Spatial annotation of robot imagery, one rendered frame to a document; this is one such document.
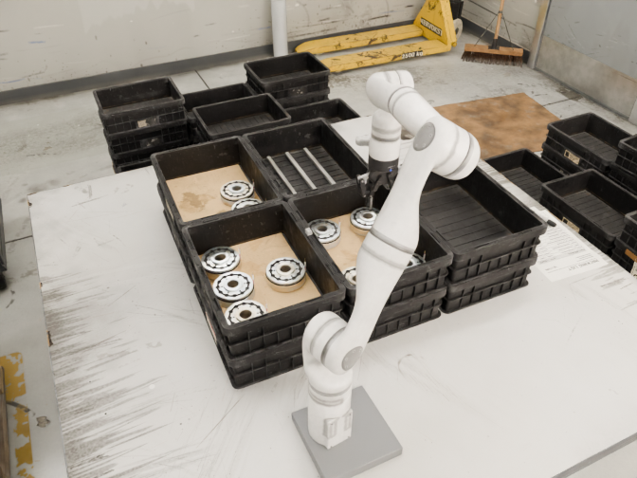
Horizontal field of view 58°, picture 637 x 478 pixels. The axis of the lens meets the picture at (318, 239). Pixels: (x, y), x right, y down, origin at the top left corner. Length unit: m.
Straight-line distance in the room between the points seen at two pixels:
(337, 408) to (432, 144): 0.57
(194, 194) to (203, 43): 3.02
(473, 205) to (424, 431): 0.74
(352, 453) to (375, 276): 0.45
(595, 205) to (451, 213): 1.13
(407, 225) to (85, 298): 1.05
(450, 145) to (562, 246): 1.01
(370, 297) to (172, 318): 0.74
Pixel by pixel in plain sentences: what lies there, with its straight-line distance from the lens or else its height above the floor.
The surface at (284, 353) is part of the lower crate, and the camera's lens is 1.43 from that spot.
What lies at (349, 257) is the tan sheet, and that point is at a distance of 1.59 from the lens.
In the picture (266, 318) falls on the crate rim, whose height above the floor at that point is 0.93.
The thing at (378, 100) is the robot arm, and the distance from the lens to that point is 1.30.
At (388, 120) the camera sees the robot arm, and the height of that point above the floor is 1.25.
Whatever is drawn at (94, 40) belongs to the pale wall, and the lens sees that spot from 4.62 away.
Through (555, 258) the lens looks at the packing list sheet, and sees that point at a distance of 1.92.
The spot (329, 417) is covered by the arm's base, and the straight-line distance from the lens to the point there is 1.25.
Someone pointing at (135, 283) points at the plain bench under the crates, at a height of 0.70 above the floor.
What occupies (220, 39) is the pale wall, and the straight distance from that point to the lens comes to 4.82.
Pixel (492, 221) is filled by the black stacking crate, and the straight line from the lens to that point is 1.79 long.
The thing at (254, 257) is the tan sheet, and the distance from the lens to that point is 1.59.
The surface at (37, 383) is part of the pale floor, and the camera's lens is 2.58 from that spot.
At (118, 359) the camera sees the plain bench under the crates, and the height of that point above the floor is 0.70.
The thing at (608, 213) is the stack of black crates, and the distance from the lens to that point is 2.78.
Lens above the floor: 1.88
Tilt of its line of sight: 40 degrees down
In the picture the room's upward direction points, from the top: straight up
